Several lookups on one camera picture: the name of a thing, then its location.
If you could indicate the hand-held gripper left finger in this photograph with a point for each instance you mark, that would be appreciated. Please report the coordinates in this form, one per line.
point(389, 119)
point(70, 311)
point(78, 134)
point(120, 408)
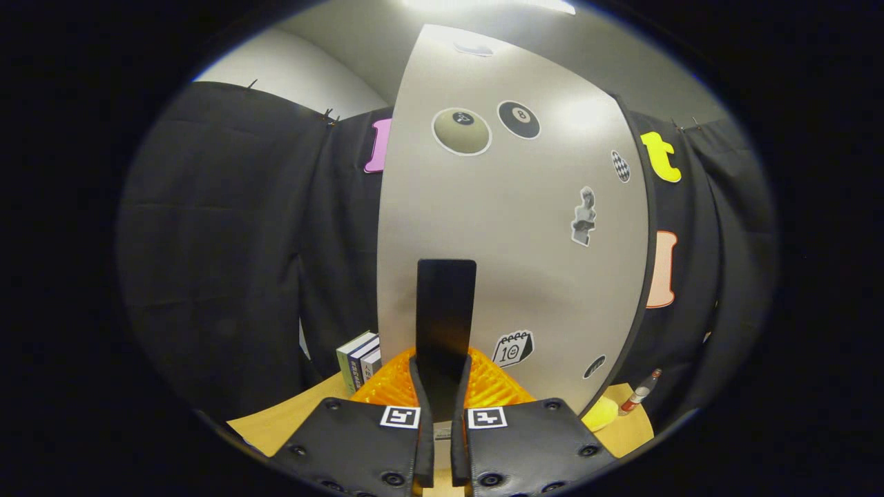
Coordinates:
point(425, 442)

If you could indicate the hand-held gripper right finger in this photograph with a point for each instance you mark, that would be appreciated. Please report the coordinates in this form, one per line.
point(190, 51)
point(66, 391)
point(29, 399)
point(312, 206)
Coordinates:
point(461, 442)

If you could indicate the beige shoe cabinet door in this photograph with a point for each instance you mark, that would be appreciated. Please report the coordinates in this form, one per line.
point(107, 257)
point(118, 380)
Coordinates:
point(518, 276)

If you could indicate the dark grey shoe cabinet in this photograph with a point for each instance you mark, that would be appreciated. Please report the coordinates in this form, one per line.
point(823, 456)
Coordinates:
point(652, 228)

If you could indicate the dark blue spine book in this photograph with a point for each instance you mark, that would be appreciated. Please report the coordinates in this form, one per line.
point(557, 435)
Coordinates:
point(356, 369)

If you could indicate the green spine book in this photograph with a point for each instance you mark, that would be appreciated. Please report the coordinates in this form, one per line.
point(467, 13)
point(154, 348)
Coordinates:
point(345, 366)

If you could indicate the red capped bottle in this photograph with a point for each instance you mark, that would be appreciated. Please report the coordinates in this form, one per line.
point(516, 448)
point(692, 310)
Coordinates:
point(635, 397)

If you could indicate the large ceiling light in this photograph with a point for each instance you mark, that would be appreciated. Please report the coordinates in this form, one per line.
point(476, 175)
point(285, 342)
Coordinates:
point(490, 5)

